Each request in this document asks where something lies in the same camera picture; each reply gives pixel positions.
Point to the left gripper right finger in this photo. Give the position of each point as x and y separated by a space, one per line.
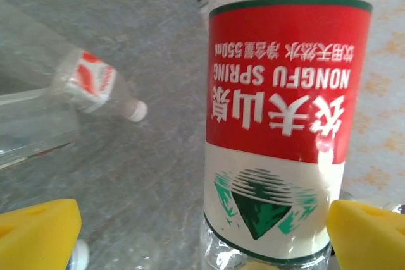
370 238

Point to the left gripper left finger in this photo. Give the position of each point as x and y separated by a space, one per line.
34 235

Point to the clear bottle blue label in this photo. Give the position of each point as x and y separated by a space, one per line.
80 251

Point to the clear bottle green cap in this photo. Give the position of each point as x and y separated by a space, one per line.
31 124

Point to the red Nongfu Spring label bottle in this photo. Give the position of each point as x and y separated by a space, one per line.
284 108

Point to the red-and-white label clear bottle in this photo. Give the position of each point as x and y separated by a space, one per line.
95 80

